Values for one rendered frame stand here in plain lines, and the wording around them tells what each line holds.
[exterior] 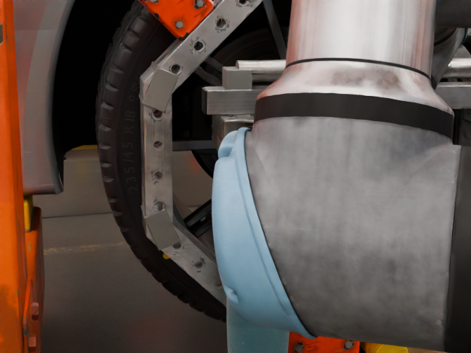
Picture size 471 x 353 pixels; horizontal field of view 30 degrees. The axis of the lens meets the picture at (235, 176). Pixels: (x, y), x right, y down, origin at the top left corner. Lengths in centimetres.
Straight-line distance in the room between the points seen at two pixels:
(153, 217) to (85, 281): 191
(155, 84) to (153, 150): 9
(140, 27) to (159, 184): 23
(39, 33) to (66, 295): 172
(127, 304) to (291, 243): 250
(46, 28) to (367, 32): 99
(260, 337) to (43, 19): 60
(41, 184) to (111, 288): 163
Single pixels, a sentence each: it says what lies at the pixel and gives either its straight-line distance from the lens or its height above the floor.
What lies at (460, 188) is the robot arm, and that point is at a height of 103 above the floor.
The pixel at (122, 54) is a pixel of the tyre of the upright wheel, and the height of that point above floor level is 99.
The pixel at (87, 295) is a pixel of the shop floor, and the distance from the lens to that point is 305.
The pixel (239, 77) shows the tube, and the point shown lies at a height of 99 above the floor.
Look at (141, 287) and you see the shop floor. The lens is 309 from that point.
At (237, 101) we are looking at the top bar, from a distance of 105.
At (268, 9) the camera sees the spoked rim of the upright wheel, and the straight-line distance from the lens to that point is 135.
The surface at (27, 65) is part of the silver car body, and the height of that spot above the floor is 96.
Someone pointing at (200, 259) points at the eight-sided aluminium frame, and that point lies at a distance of 130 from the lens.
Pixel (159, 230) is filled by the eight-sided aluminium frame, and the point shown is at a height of 75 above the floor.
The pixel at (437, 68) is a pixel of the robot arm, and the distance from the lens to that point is 96.
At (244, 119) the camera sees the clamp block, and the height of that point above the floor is 95.
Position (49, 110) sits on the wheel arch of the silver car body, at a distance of 146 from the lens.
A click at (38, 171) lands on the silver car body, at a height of 79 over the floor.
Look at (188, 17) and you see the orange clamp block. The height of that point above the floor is 105.
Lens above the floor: 114
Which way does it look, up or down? 15 degrees down
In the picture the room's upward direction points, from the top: 1 degrees clockwise
